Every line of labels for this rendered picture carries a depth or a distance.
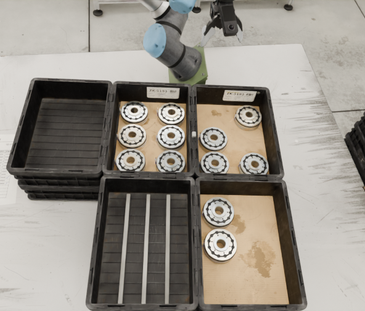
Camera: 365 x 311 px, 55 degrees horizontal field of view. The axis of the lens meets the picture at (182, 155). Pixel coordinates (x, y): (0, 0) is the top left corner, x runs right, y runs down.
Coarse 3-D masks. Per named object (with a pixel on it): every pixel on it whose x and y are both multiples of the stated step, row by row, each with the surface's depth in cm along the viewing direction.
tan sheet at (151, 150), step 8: (144, 104) 141; (152, 104) 142; (160, 104) 142; (184, 104) 143; (152, 112) 140; (120, 120) 136; (152, 120) 138; (184, 120) 139; (120, 128) 135; (144, 128) 135; (152, 128) 136; (160, 128) 136; (184, 128) 137; (152, 136) 134; (152, 144) 132; (184, 144) 133; (144, 152) 130; (152, 152) 130; (160, 152) 130; (184, 152) 131; (152, 160) 128; (152, 168) 127
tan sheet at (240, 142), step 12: (204, 108) 142; (216, 108) 143; (228, 108) 143; (204, 120) 139; (216, 120) 140; (228, 120) 140; (228, 132) 137; (240, 132) 137; (252, 132) 138; (228, 144) 134; (240, 144) 134; (252, 144) 135; (264, 144) 135; (228, 156) 131; (240, 156) 132; (264, 156) 132
